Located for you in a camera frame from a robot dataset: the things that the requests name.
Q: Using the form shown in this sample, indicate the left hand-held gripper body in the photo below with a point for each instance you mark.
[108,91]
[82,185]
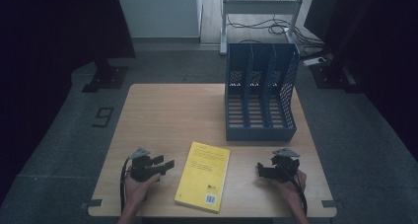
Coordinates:
[141,169]

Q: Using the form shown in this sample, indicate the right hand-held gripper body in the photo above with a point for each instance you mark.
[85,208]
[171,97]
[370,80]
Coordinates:
[285,166]

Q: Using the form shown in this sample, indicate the blue file rack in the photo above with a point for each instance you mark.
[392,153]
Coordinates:
[259,134]

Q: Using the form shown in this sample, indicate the yellow paperback book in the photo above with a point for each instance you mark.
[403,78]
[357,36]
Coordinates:
[203,179]

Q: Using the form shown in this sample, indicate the person's left hand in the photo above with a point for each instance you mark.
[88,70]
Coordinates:
[136,191]

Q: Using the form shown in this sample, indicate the person's right hand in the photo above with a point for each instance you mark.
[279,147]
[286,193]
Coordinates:
[291,189]

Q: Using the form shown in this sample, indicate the black metal stand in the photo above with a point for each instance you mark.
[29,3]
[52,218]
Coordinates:
[332,76]
[106,77]

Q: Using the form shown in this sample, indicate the white power strip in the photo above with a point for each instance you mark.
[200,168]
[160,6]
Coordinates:
[313,61]

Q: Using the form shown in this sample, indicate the dark curtain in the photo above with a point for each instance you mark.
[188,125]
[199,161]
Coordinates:
[49,53]
[384,53]

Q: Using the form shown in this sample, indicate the white metal desk frame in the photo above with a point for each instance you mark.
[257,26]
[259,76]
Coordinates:
[259,7]

